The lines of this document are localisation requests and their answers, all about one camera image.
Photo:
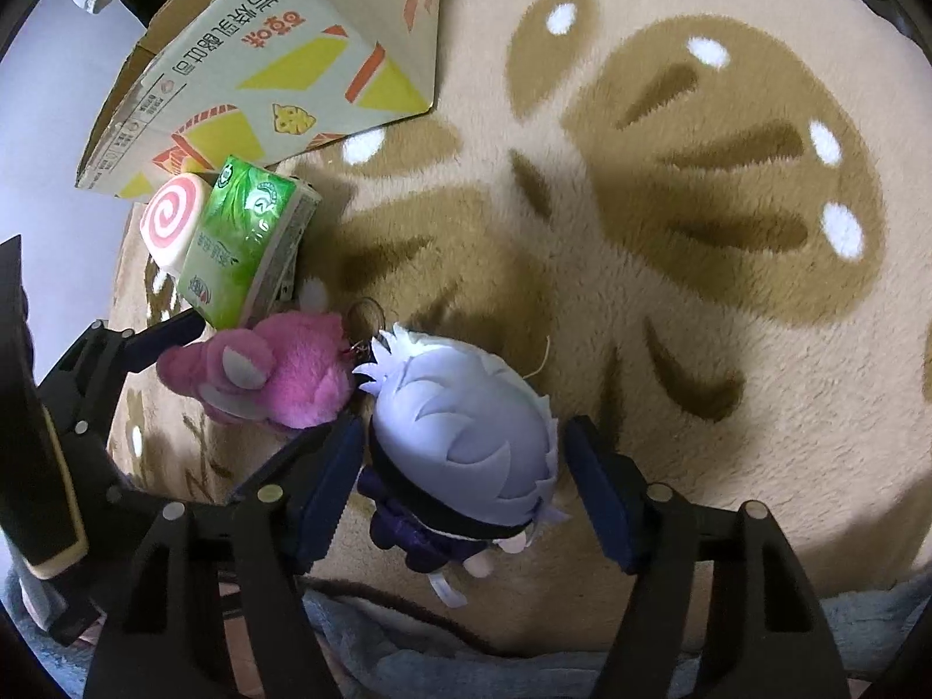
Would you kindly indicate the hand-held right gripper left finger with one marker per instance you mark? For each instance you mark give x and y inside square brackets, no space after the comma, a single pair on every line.
[329,486]

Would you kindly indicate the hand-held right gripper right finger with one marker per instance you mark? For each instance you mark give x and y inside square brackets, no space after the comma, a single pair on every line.
[603,499]

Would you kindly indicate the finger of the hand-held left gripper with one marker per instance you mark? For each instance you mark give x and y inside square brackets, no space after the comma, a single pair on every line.
[171,331]
[116,484]

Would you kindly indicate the pink plush toy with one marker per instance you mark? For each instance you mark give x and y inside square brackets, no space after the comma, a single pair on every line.
[291,371]

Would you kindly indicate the white-haired plush doll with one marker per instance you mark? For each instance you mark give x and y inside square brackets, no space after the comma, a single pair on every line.
[466,422]

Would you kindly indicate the pink swirl plush roll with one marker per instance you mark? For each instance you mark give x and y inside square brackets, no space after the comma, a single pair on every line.
[171,218]

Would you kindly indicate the green tissue pack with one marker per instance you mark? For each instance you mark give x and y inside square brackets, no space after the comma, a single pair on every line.
[247,233]

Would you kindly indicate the beige leaf-patterned rug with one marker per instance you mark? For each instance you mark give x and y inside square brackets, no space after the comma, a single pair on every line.
[655,378]

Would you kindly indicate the printed cardboard box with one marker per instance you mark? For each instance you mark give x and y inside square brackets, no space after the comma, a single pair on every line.
[291,51]

